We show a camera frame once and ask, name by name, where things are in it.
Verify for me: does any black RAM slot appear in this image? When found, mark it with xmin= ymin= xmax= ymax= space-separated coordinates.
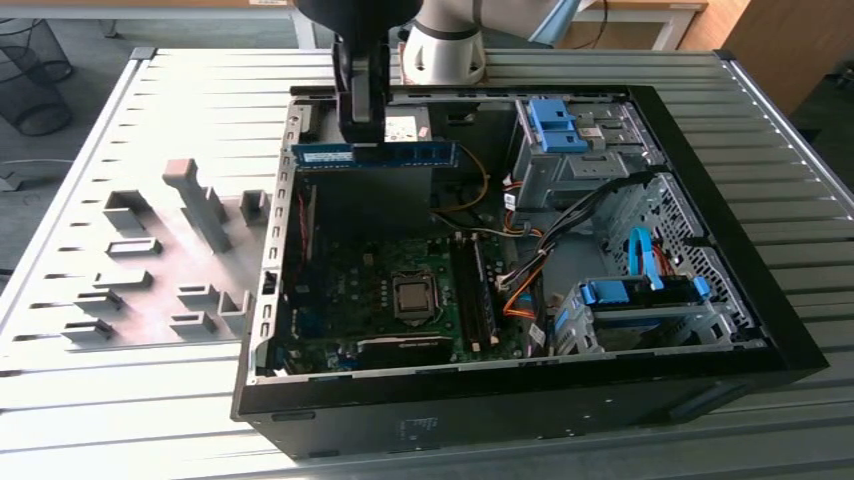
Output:
xmin=450 ymin=232 xmax=476 ymax=351

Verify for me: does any white framed wooden desk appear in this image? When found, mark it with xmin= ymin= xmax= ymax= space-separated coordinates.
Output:
xmin=559 ymin=0 xmax=710 ymax=52
xmin=0 ymin=0 xmax=316 ymax=51

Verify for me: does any grey power supply unit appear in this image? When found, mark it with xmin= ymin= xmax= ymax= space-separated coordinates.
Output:
xmin=310 ymin=105 xmax=436 ymax=236

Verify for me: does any blue plastic drive latch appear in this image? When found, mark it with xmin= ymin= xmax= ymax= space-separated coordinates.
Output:
xmin=526 ymin=98 xmax=592 ymax=154

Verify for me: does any grey metal drive cage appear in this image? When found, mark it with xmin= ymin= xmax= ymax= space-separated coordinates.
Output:
xmin=512 ymin=97 xmax=668 ymax=214

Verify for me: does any grey parts rack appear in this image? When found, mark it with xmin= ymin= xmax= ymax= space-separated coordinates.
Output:
xmin=59 ymin=158 xmax=276 ymax=354

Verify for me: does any CPU with silver top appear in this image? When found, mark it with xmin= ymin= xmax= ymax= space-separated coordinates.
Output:
xmin=396 ymin=282 xmax=432 ymax=311

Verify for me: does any green motherboard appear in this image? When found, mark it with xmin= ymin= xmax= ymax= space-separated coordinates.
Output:
xmin=286 ymin=232 xmax=528 ymax=374

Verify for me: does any black graphics card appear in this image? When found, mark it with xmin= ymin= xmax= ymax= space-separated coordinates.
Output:
xmin=356 ymin=334 xmax=455 ymax=369

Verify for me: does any hard disk in blue carrier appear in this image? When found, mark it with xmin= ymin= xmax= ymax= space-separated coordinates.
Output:
xmin=578 ymin=276 xmax=711 ymax=307

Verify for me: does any grey metal disk bay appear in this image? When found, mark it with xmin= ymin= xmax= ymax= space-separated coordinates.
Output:
xmin=551 ymin=277 xmax=743 ymax=355

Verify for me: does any brown wooden cabinet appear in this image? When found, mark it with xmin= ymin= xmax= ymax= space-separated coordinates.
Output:
xmin=679 ymin=0 xmax=854 ymax=116

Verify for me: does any black PC case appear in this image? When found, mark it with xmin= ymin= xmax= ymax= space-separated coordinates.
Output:
xmin=229 ymin=83 xmax=830 ymax=460

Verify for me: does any yellow wire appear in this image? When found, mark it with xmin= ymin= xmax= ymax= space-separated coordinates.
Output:
xmin=431 ymin=148 xmax=492 ymax=217

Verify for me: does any red black twisted wire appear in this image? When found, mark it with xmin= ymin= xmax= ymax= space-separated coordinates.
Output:
xmin=296 ymin=189 xmax=316 ymax=262

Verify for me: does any black cable bundle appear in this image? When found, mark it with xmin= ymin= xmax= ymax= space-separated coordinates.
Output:
xmin=496 ymin=172 xmax=659 ymax=296

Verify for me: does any black wire waste basket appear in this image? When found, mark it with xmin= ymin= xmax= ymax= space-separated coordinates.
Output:
xmin=0 ymin=18 xmax=75 ymax=137

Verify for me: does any orange flat wire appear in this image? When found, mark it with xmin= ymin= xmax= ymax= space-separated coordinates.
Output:
xmin=502 ymin=288 xmax=536 ymax=320

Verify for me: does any blue flat wire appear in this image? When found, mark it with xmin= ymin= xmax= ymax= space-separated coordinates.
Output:
xmin=628 ymin=227 xmax=666 ymax=291

